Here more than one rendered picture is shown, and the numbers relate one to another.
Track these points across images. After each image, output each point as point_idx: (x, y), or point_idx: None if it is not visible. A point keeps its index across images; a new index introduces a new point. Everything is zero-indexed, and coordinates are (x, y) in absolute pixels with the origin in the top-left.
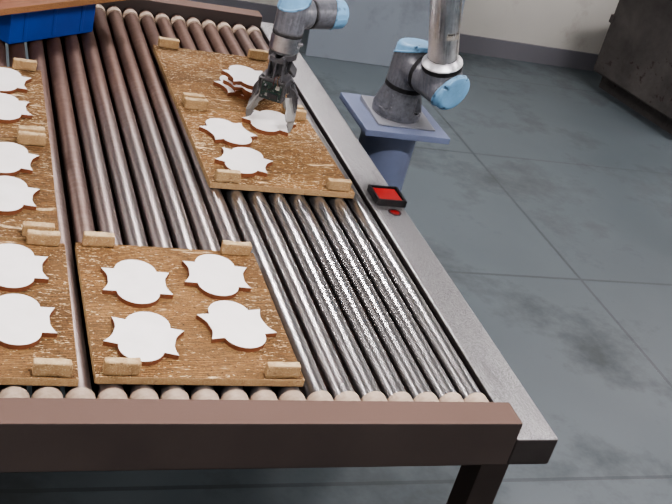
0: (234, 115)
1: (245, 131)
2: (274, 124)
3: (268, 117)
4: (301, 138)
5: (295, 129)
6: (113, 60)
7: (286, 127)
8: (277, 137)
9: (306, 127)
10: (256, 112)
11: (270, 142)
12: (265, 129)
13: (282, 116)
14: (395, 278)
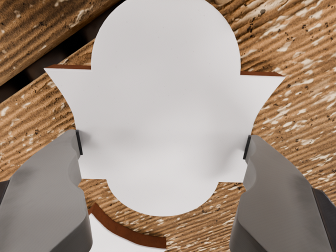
0: (30, 139)
1: (128, 249)
2: (191, 156)
3: (149, 109)
4: (298, 153)
5: (275, 92)
6: None
7: (241, 150)
8: (216, 195)
9: (333, 27)
10: (84, 96)
11: (203, 230)
12: (174, 209)
13: (206, 42)
14: None
